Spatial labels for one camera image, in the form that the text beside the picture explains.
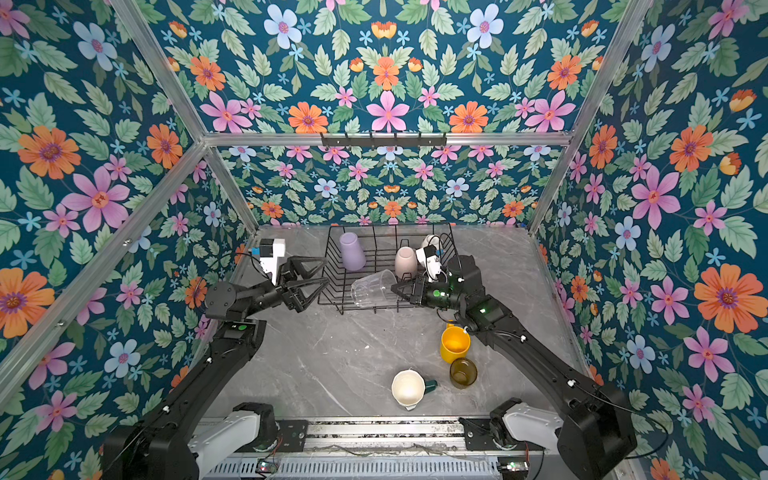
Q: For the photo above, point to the black hook rail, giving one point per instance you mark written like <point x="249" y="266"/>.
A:
<point x="371" y="140"/>

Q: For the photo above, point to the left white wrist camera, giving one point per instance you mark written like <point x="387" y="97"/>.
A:
<point x="268" y="252"/>

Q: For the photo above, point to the clear glass cup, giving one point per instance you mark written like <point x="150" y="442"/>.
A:
<point x="374" y="290"/>

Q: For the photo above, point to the amber glass cup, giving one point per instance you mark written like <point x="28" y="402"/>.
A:
<point x="463" y="373"/>

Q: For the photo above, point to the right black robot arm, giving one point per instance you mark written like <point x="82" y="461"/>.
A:
<point x="572" y="395"/>

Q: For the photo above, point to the dark green mug cream inside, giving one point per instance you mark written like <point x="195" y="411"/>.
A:
<point x="408" y="388"/>

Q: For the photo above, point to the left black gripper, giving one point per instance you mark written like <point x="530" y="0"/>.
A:
<point x="289" y="293"/>

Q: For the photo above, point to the white slotted cable duct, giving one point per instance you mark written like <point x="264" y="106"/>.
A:
<point x="420" y="467"/>

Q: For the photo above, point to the aluminium mounting rail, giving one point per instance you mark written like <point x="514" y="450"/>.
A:
<point x="384" y="433"/>

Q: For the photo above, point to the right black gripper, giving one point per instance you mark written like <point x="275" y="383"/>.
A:
<point x="420" y="292"/>

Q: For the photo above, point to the white ceramic mug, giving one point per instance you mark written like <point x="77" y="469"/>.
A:
<point x="432" y="240"/>

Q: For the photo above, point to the lilac plastic tumbler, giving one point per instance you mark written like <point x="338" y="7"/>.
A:
<point x="352" y="252"/>

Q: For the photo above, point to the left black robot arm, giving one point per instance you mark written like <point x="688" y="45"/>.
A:
<point x="164" y="443"/>

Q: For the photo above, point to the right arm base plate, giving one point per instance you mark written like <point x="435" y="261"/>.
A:
<point x="481" y="434"/>

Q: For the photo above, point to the yellow mug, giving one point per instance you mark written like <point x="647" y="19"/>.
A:
<point x="455" y="343"/>

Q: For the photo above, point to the black wire dish rack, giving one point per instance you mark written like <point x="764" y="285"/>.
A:
<point x="380" y="244"/>

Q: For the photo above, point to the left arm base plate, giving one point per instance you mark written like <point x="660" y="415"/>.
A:
<point x="289" y="436"/>

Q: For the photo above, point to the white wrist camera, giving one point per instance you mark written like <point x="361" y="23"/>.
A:
<point x="268" y="252"/>
<point x="429" y="257"/>

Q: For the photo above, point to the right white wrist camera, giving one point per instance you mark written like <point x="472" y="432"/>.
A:
<point x="429" y="257"/>

